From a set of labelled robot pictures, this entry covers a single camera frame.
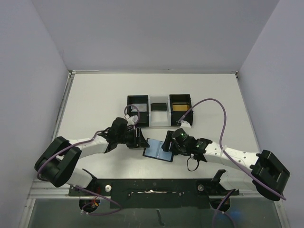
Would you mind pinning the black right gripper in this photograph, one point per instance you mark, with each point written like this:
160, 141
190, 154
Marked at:
169, 142

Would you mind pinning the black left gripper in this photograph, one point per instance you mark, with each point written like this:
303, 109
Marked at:
138, 141

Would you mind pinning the black leather card holder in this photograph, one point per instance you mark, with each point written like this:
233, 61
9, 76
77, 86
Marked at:
155, 151

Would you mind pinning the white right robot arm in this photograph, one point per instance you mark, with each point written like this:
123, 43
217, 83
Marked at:
268, 175

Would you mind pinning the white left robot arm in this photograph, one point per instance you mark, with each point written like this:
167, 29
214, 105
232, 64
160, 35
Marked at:
57, 164

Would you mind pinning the silver credit card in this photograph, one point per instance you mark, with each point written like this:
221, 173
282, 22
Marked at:
139, 107

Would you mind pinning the black credit card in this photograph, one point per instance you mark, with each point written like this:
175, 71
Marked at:
159, 107

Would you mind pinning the gold credit card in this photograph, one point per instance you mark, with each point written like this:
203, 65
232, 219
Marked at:
180, 107

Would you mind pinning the black left bin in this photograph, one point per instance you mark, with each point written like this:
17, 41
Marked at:
139, 103

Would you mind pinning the white middle bin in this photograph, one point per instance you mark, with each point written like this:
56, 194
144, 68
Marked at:
159, 119

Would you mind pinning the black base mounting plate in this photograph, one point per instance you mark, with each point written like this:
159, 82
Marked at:
155, 193

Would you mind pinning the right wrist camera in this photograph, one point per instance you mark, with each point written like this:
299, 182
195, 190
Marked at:
181, 137

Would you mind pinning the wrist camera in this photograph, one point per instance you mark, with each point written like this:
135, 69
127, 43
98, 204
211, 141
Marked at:
181, 137
131, 120

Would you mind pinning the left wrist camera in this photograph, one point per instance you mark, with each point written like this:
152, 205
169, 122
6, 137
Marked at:
131, 120

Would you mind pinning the aluminium frame rail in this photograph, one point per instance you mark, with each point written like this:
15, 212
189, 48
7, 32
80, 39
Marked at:
25, 218

